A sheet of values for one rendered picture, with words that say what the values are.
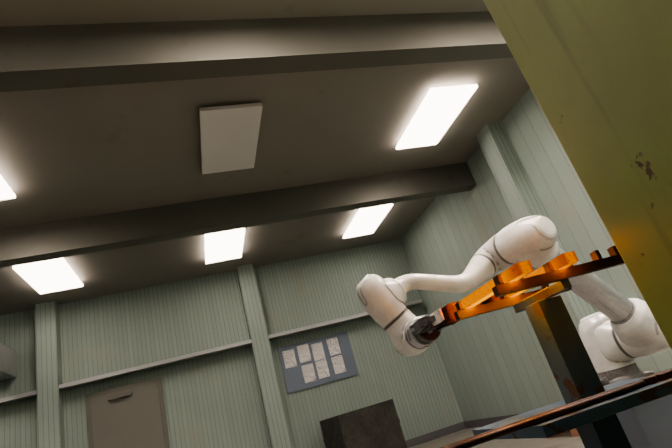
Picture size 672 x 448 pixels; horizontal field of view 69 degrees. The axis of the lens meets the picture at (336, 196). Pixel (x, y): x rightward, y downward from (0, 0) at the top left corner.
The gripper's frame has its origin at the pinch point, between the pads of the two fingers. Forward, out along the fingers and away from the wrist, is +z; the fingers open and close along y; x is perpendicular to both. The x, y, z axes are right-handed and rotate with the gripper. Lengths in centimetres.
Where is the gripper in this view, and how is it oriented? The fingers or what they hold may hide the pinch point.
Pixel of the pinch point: (450, 313)
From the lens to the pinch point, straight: 133.6
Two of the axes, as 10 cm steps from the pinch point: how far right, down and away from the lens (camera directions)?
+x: -2.6, -8.8, 4.0
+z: 1.7, -4.5, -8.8
